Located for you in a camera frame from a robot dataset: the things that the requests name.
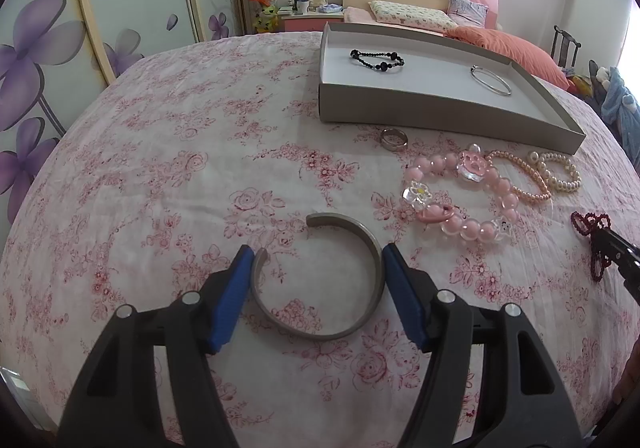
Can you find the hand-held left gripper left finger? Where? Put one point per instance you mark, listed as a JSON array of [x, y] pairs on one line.
[[232, 298]]

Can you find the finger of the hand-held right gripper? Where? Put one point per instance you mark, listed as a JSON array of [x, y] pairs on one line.
[[625, 265], [620, 243]]

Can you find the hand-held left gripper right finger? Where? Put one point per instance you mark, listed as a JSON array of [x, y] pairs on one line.
[[405, 298]]

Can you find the grey cardboard tray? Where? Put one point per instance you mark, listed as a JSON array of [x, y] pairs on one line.
[[425, 72]]

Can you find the blue garment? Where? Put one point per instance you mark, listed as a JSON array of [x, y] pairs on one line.
[[622, 102]]

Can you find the pink floral tablecloth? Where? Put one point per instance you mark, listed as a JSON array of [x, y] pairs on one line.
[[150, 177]]

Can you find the dark wooden chair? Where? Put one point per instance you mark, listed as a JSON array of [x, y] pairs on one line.
[[562, 47]]

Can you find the orange duvet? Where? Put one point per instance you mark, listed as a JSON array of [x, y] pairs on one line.
[[520, 52]]

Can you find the thin silver bangle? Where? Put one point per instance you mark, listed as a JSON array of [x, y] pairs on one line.
[[474, 71]]

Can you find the purple pillow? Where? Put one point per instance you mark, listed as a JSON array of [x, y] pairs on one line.
[[467, 10]]

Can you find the yellow green plush toy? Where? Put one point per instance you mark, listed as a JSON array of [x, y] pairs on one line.
[[267, 18]]

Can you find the white floral pillow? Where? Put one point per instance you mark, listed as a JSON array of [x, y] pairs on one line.
[[410, 15]]

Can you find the bed with pink sheet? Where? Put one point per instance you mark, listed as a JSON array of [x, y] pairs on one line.
[[357, 15]]

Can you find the pink white nightstand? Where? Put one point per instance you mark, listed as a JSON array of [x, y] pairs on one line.
[[310, 21]]

